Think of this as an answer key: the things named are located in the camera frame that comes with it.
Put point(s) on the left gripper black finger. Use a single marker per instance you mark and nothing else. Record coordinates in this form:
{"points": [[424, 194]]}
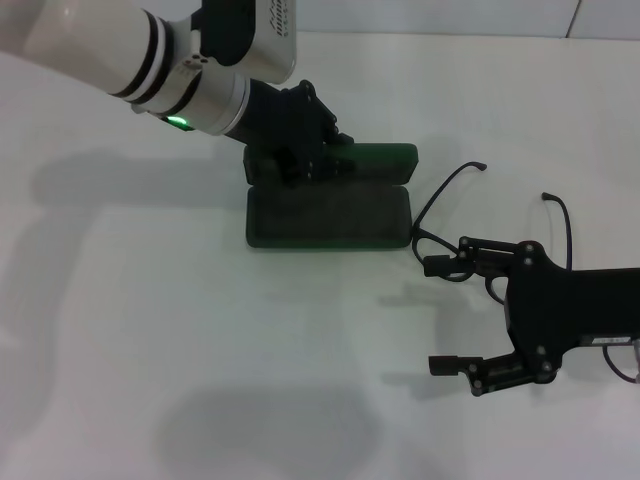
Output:
{"points": [[327, 117], [310, 170]]}

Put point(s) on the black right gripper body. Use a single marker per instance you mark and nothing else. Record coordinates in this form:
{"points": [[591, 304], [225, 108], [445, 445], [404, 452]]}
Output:
{"points": [[560, 305]]}

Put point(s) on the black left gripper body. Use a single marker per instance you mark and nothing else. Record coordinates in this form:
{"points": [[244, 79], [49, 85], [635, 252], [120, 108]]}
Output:
{"points": [[280, 125]]}

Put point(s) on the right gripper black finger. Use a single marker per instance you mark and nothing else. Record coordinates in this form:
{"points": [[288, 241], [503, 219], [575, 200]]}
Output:
{"points": [[490, 257], [500, 372]]}

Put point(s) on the green glasses case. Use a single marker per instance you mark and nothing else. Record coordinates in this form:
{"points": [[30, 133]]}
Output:
{"points": [[325, 215]]}

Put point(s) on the black glasses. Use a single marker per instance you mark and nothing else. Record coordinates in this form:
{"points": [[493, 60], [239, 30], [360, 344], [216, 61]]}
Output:
{"points": [[475, 164]]}

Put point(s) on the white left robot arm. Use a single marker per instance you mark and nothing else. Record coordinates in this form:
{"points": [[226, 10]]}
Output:
{"points": [[75, 40]]}

